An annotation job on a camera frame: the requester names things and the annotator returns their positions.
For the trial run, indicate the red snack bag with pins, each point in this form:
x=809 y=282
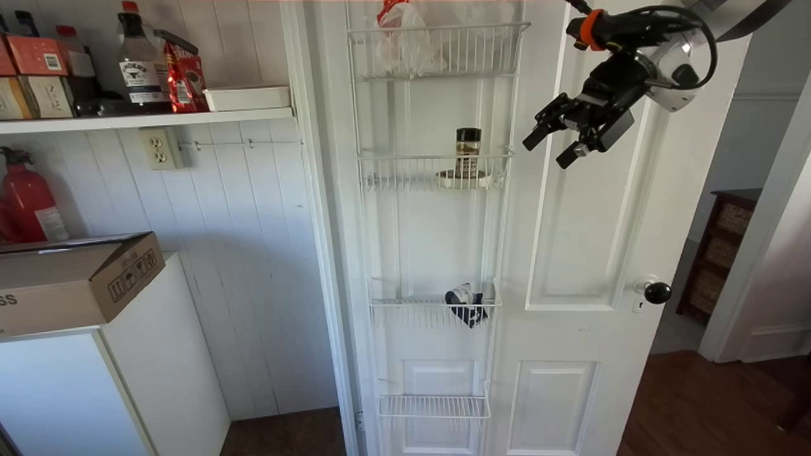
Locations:
x=181 y=78

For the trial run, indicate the white mini fridge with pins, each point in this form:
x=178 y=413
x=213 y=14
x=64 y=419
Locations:
x=160 y=371

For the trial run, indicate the white panel door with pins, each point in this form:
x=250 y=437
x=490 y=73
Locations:
x=585 y=237

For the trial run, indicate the brown cardboard box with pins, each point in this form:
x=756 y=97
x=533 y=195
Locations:
x=68 y=282

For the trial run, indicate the dark bottle with red cap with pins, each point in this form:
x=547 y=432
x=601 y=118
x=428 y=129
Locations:
x=79 y=71

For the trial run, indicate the black door knob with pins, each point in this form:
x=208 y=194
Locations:
x=658 y=293

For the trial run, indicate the brown wooden dresser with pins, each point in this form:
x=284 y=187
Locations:
x=719 y=255

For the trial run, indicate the beige cardboard carton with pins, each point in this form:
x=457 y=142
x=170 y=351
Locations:
x=49 y=97

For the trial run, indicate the dark bottle with white label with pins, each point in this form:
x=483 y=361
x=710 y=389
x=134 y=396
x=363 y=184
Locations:
x=141 y=71

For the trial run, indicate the flat white box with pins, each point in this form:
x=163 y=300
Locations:
x=246 y=100

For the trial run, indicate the white wall shelf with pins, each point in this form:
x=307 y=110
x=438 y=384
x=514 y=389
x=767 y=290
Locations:
x=129 y=122

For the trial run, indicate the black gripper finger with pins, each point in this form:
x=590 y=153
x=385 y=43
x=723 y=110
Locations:
x=573 y=149
x=549 y=118

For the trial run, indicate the white electrical outlet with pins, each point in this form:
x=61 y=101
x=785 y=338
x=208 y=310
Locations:
x=158 y=149

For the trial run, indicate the white plastic bag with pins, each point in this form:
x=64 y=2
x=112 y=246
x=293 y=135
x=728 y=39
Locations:
x=409 y=47

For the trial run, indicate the red cardboard carton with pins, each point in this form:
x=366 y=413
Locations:
x=40 y=57

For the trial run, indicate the spice bottle with black cap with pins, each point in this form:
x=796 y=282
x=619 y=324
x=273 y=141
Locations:
x=467 y=153

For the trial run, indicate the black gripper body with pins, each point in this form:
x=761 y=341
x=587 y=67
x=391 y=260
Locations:
x=613 y=90

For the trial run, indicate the black and white packet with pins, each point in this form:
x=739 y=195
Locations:
x=467 y=312

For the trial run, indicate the red fire extinguisher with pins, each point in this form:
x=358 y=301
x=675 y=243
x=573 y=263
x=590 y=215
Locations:
x=28 y=206

